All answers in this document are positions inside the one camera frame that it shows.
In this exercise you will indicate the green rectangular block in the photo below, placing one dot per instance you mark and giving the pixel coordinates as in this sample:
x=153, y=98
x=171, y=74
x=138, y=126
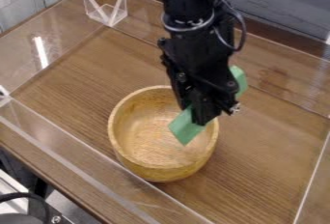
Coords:
x=182, y=127

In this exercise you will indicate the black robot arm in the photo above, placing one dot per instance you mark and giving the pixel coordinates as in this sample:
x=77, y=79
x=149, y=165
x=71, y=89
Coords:
x=193, y=8

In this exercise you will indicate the light wooden bowl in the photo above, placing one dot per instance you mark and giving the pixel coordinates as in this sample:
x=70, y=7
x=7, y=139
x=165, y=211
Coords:
x=143, y=143

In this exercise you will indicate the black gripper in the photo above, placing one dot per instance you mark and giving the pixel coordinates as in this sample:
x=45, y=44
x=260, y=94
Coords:
x=197, y=52

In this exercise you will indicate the clear acrylic corner bracket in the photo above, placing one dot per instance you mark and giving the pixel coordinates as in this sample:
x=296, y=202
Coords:
x=107, y=14

